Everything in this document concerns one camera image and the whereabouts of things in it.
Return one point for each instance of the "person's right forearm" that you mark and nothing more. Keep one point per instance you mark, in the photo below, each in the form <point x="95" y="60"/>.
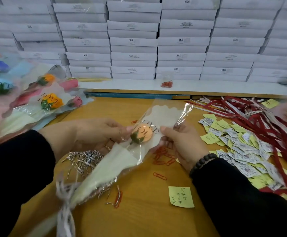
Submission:
<point x="247" y="202"/>

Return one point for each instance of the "pile of yellow white tags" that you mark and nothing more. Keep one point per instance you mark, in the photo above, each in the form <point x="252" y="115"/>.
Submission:
<point x="232" y="145"/>

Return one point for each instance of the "pile of orange paper clips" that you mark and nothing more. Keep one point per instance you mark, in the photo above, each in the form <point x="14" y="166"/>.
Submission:
<point x="163" y="155"/>

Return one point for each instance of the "person's right hand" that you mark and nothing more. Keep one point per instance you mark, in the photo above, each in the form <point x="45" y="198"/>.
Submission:
<point x="188" y="143"/>

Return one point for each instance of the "peach rose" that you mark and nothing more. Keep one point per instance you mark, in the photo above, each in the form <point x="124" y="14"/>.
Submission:
<point x="148" y="128"/>

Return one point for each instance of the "small bag of red clips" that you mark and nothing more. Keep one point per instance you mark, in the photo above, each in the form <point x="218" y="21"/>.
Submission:
<point x="166" y="84"/>

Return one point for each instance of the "person's left hand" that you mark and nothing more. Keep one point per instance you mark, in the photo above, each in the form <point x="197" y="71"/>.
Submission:
<point x="91" y="135"/>

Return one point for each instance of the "single white ribbon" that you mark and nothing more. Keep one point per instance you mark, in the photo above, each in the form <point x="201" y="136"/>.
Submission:
<point x="65" y="209"/>

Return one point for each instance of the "wall of stacked white boxes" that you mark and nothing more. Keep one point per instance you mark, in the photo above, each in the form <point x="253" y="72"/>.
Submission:
<point x="133" y="39"/>

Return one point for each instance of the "pile of red ribbons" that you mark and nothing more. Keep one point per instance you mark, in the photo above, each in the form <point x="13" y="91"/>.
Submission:
<point x="267" y="121"/>

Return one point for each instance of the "wooden sticks bundle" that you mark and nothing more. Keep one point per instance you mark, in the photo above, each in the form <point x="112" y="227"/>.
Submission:
<point x="94" y="80"/>

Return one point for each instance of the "pile of flowers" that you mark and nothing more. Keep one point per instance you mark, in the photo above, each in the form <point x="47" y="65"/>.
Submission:
<point x="15" y="103"/>

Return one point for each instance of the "long white board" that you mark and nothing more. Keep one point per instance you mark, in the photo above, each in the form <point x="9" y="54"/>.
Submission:
<point x="222" y="87"/>

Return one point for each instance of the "person's left forearm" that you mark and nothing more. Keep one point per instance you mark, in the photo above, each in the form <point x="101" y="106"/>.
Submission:
<point x="15" y="185"/>

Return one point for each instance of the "pile of silver twist ties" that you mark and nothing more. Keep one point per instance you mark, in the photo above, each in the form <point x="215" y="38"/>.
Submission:
<point x="84" y="160"/>

